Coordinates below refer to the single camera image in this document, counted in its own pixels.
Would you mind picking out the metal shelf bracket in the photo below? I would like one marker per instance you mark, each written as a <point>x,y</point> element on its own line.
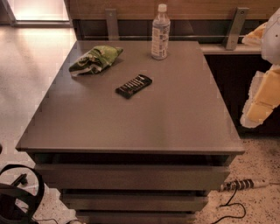
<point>231,39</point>
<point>112,24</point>

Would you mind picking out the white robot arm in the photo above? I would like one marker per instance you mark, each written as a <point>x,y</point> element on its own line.
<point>270,46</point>

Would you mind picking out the grey drawer cabinet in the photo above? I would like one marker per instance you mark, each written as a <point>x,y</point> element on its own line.
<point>149,159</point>

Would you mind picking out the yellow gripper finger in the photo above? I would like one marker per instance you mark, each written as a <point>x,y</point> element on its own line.
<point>254,38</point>
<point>263,97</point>

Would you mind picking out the black candy bar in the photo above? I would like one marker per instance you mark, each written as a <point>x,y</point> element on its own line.
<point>130,88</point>

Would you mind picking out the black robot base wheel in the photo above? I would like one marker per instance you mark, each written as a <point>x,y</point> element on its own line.
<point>10,213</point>

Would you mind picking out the white power strip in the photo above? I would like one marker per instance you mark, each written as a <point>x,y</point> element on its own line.
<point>243,184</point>

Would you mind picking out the green jalapeno chip bag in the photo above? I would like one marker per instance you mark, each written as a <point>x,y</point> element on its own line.
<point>95,60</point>

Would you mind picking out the left metal shelf bracket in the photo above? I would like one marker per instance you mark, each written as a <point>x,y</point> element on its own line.
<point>112,24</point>

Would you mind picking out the right metal shelf bracket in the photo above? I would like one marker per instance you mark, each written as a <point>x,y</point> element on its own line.
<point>231,39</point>

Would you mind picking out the clear plastic water bottle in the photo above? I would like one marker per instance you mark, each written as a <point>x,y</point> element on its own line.
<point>160,33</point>

